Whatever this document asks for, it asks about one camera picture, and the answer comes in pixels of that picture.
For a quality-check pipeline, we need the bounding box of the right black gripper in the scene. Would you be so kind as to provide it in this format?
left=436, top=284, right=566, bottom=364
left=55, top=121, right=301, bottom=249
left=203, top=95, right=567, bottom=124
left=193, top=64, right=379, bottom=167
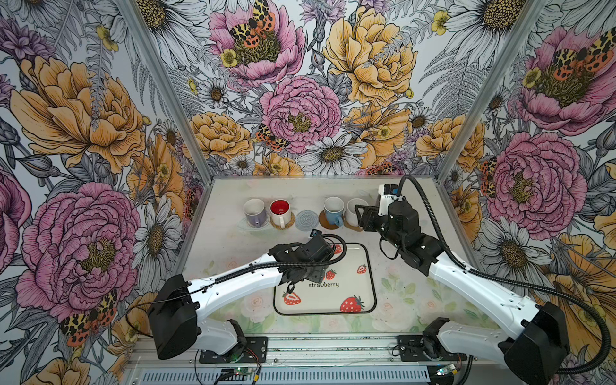
left=354, top=204, right=405, bottom=251

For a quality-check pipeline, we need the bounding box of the grey crochet coaster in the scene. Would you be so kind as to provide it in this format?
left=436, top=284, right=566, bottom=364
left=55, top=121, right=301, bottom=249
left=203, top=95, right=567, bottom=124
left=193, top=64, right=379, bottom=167
left=295, top=210, right=319, bottom=232

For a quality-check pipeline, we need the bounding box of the glossy brown wooden coaster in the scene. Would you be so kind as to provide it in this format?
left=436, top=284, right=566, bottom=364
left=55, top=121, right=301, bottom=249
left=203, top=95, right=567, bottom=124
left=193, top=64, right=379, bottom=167
left=319, top=211, right=340, bottom=230

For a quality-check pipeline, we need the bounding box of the woven rattan coaster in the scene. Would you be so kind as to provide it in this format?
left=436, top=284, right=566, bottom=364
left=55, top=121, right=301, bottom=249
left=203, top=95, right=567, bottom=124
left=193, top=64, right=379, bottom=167
left=270, top=213, right=295, bottom=230

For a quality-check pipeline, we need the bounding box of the cork paw print coaster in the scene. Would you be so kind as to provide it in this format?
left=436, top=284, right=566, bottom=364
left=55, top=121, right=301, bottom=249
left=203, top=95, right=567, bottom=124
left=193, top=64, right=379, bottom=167
left=343, top=219, right=364, bottom=232

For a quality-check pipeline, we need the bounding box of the white mug blue handle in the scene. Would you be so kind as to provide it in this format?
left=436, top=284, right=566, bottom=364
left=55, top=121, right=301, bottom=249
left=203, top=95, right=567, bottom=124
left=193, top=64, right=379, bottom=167
left=323, top=197, right=345, bottom=228

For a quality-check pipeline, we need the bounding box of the red interior mug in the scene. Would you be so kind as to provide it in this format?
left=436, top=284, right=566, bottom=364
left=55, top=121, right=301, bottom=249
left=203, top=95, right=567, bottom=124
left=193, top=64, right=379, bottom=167
left=269, top=199, right=292, bottom=217

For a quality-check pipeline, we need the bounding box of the white mug purple handle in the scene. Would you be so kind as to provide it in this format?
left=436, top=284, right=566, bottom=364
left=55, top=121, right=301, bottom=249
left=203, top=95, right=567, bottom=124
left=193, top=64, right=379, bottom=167
left=243, top=198, right=270, bottom=229

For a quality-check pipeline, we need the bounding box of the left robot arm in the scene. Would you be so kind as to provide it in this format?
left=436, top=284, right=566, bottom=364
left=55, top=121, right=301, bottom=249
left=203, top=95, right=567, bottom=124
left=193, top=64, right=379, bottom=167
left=147, top=229, right=347, bottom=360

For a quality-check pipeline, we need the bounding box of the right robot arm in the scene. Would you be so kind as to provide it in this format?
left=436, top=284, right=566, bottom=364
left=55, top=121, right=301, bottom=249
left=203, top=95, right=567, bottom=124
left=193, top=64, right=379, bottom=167
left=355, top=200, right=569, bottom=384

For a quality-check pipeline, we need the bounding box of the white tray with strawberries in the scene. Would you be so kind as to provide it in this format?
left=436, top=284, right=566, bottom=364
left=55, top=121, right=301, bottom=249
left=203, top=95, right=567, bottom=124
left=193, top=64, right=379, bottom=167
left=274, top=243, right=377, bottom=316

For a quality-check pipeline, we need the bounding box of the green circuit board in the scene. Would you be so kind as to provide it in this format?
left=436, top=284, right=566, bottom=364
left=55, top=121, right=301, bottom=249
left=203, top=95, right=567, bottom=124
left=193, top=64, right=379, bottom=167
left=217, top=367, right=261, bottom=381

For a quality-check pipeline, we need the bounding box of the right small circuit board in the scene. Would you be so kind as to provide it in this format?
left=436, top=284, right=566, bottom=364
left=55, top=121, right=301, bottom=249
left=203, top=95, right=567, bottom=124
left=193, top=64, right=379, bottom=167
left=435, top=364, right=458, bottom=376

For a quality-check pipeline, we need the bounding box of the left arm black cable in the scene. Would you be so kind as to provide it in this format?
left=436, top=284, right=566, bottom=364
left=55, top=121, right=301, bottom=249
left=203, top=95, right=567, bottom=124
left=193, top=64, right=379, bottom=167
left=124, top=233, right=348, bottom=338

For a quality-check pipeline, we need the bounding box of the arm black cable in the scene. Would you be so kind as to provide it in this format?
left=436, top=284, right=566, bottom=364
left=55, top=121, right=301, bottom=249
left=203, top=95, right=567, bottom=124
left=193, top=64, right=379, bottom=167
left=396, top=174, right=612, bottom=385
left=124, top=233, right=348, bottom=338

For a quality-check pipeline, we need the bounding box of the aluminium front rail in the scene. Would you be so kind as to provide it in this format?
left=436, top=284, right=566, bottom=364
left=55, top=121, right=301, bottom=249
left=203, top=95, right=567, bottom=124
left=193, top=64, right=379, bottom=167
left=127, top=331, right=537, bottom=369

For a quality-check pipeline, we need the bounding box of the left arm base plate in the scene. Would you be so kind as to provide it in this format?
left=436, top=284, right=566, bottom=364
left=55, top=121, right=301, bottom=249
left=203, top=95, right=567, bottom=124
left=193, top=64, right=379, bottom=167
left=198, top=336, right=269, bottom=364

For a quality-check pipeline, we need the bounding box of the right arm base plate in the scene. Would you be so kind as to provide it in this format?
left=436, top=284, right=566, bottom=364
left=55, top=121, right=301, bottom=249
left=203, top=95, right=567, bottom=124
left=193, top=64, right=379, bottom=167
left=391, top=335, right=468, bottom=363

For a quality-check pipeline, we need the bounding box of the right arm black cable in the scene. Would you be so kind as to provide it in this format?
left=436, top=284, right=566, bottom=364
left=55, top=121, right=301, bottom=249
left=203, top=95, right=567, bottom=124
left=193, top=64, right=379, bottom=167
left=396, top=174, right=612, bottom=385

